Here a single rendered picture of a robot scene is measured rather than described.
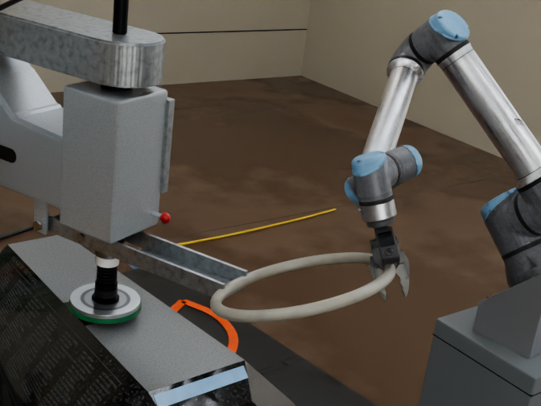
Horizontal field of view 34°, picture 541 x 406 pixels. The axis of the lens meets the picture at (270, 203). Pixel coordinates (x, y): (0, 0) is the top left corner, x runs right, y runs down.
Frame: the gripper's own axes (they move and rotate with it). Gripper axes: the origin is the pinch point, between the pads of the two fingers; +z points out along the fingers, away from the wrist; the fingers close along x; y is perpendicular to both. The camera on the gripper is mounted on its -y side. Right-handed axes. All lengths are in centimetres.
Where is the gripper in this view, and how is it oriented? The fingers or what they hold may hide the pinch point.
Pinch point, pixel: (394, 294)
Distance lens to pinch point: 236.2
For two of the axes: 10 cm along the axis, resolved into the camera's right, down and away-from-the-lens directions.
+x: -9.8, 2.0, 0.7
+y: 0.4, -1.9, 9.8
